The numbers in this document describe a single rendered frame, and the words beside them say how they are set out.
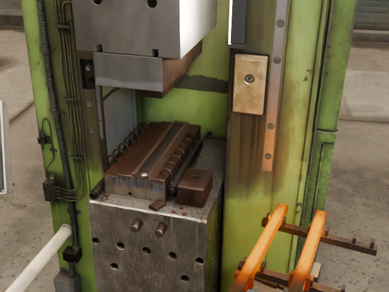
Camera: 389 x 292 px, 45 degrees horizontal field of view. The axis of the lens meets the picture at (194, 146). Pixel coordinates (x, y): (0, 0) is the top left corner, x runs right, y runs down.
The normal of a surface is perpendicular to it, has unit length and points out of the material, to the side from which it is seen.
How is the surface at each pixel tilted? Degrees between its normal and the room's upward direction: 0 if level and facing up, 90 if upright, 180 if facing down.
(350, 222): 0
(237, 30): 90
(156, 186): 90
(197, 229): 90
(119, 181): 90
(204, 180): 0
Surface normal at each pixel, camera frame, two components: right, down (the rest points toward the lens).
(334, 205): 0.01, -0.89
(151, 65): -0.26, 0.43
